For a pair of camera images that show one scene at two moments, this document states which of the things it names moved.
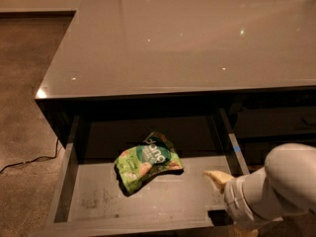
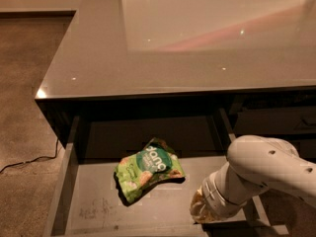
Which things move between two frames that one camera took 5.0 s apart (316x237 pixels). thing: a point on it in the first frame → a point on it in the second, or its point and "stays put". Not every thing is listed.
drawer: x=142 y=174 stays put
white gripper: x=234 y=197 → x=209 y=193
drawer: x=283 y=120 stays put
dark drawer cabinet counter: x=248 y=54 stays put
